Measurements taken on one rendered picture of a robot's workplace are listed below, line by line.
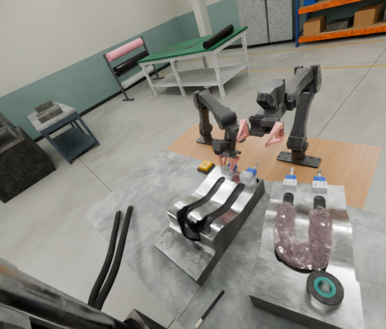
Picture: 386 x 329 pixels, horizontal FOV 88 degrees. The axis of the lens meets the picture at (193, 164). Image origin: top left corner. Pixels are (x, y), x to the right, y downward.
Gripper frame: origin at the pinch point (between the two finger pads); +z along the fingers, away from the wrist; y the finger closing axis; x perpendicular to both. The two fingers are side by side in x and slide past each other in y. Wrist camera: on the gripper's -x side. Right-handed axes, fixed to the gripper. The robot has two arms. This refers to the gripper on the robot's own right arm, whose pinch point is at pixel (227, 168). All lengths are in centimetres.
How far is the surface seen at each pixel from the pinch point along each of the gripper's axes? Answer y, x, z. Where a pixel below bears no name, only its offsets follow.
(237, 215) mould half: 17.4, -16.3, 12.1
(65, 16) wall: -628, 122, -237
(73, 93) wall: -638, 119, -44
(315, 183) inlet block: 37.0, 8.1, -1.1
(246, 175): 11.9, -1.8, 0.3
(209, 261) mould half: 17.5, -32.4, 24.7
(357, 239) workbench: 54, 1, 12
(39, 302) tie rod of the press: 9, -80, 11
